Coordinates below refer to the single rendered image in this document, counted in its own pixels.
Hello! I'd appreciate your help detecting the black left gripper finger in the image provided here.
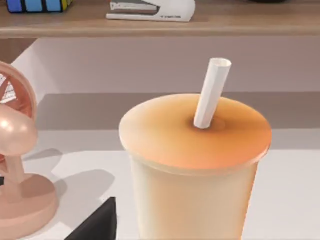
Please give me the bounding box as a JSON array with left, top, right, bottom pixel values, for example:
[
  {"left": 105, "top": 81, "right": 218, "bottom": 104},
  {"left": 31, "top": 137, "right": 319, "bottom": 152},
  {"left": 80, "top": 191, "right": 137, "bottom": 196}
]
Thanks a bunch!
[{"left": 64, "top": 196, "right": 118, "bottom": 240}]

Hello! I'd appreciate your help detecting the cream cup with white straw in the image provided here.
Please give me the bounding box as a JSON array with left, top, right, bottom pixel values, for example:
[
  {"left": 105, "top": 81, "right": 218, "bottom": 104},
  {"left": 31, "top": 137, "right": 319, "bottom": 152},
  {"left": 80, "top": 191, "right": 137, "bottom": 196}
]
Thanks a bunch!
[{"left": 118, "top": 57, "right": 273, "bottom": 240}]

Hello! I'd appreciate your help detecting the pink desk fan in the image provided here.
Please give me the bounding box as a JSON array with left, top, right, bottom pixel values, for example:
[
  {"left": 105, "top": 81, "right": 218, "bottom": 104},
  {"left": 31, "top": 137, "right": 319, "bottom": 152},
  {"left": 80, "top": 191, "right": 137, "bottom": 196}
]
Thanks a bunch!
[{"left": 0, "top": 61, "right": 57, "bottom": 230}]

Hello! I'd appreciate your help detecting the wooden shelf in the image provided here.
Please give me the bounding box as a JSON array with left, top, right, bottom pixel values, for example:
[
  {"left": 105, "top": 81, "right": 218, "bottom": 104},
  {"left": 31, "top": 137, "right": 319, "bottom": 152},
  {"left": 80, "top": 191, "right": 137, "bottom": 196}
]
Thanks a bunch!
[{"left": 0, "top": 0, "right": 320, "bottom": 66}]

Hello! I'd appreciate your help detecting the white stapler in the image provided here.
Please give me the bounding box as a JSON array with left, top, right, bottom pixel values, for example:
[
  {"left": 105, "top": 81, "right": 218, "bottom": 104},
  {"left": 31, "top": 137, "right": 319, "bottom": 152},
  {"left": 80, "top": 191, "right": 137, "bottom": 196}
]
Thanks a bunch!
[{"left": 105, "top": 0, "right": 197, "bottom": 23}]

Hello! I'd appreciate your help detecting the colourful puzzle cube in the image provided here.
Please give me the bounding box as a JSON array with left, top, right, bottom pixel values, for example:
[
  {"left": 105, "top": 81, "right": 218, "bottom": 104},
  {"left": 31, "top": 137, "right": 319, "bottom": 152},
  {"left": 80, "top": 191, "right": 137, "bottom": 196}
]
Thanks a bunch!
[{"left": 5, "top": 0, "right": 75, "bottom": 14}]

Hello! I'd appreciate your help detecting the black round object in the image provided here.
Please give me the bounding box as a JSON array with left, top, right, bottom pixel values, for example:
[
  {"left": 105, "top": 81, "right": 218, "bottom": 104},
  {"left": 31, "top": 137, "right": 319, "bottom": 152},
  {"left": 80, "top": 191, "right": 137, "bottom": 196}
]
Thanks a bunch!
[{"left": 246, "top": 0, "right": 288, "bottom": 4}]

